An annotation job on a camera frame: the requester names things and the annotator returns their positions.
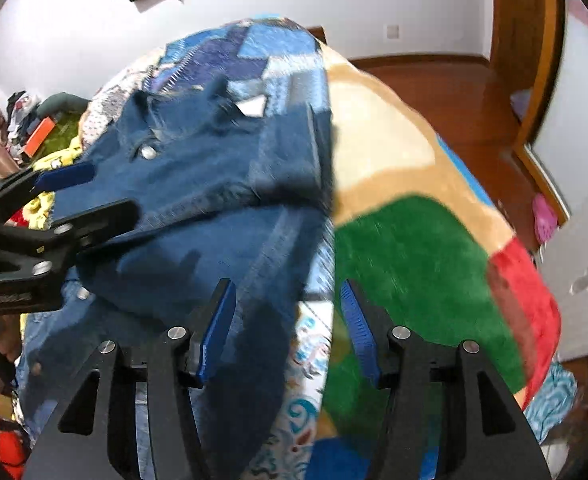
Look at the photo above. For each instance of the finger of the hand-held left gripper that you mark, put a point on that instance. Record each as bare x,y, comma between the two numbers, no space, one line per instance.
66,175
105,217

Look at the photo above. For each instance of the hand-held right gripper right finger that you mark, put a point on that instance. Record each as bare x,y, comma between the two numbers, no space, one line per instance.
359,331

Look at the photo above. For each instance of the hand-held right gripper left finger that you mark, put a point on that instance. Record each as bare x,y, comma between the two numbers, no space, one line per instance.
216,331

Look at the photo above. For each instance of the blue denim jacket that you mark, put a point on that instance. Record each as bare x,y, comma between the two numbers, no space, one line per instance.
199,185

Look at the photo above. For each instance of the pile of mixed clothes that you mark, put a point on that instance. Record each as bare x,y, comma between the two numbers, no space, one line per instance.
20,120

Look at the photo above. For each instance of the person's left hand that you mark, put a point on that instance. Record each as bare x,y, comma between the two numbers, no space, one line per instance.
9,342

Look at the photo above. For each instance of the green cloth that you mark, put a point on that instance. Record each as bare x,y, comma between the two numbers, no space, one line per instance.
64,132

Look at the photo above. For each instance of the orange box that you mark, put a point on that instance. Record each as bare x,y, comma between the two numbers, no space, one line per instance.
40,136

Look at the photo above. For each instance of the paisley bed sheet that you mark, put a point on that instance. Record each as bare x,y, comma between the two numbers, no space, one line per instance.
305,360

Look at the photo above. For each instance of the colour block fleece blanket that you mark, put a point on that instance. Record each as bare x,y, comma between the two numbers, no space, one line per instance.
413,260

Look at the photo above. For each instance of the orange cloth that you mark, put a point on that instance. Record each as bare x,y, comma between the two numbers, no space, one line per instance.
11,447

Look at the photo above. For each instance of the pink slipper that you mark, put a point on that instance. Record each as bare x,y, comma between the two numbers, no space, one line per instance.
544,217

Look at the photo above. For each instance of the blue patchwork quilt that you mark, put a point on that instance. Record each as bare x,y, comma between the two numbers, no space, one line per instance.
274,45

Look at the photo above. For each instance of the white cabinet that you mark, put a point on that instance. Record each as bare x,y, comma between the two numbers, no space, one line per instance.
583,240

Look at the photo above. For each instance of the white wall socket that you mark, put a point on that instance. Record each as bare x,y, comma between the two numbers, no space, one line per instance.
392,31

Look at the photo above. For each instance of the wooden door frame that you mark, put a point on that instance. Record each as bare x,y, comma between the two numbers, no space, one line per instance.
523,35

